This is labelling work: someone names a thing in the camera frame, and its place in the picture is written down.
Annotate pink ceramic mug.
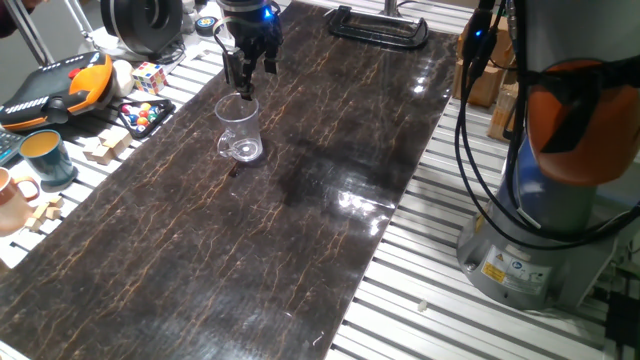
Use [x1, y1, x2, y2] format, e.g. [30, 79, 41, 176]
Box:
[0, 166, 41, 237]

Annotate black filament spool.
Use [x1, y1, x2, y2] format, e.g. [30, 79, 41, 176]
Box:
[99, 0, 185, 56]

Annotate Rubik's cube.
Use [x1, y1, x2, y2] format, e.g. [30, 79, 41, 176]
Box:
[131, 60, 169, 96]

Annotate teal mug yellow inside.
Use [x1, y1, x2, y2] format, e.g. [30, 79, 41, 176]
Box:
[18, 128, 79, 192]

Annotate black triangle rack with balls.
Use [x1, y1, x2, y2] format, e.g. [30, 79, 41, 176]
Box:
[117, 98, 176, 140]

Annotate black C-clamp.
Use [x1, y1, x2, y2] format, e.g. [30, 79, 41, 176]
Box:
[327, 4, 430, 50]

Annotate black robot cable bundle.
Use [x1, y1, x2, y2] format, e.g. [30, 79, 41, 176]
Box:
[453, 0, 640, 251]

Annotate dark wooden work board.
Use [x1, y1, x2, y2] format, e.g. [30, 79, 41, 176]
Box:
[0, 2, 459, 360]

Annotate orange black teach pendant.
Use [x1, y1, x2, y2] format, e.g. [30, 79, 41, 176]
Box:
[0, 49, 115, 134]

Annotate small wooden puzzle blocks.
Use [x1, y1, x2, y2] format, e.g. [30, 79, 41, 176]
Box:
[46, 194, 66, 221]
[23, 202, 50, 234]

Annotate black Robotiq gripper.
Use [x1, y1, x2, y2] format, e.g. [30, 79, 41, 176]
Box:
[215, 0, 285, 102]

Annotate clear plastic cup with handle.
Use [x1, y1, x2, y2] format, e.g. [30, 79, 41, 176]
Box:
[213, 92, 265, 164]

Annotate light wooden block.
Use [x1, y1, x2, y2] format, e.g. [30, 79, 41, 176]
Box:
[97, 127, 134, 154]
[82, 143, 117, 167]

